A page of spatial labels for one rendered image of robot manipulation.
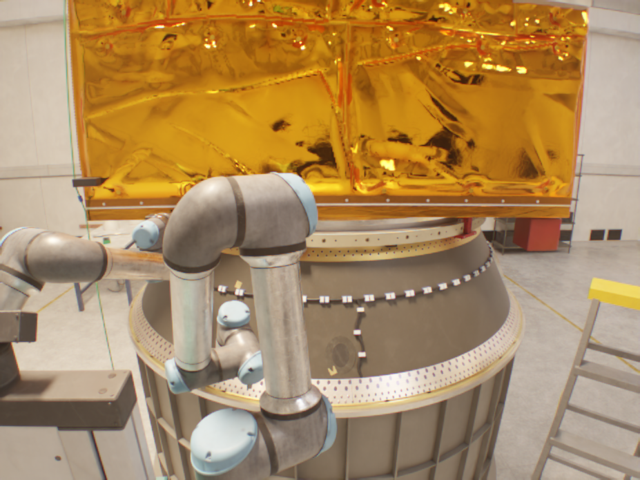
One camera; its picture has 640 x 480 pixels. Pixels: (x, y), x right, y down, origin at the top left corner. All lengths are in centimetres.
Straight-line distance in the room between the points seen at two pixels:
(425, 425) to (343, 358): 45
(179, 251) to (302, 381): 31
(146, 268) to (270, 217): 52
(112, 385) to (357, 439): 116
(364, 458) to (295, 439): 90
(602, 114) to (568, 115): 743
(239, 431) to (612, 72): 911
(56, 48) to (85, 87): 665
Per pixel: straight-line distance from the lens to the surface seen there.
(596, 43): 914
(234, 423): 72
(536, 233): 178
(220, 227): 58
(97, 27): 164
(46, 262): 93
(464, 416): 179
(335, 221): 140
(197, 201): 59
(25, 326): 52
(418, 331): 150
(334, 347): 140
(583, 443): 190
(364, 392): 142
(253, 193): 60
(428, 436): 169
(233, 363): 88
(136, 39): 154
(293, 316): 66
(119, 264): 99
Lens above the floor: 205
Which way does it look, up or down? 15 degrees down
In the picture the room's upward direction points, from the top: straight up
